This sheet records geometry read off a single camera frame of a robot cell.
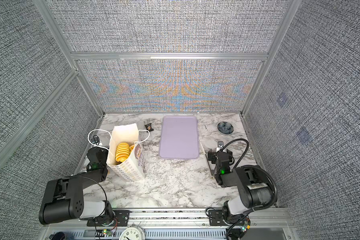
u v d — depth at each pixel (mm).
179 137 1072
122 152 757
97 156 679
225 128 1066
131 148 836
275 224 740
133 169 734
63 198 479
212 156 845
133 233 664
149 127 1085
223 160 717
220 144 798
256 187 456
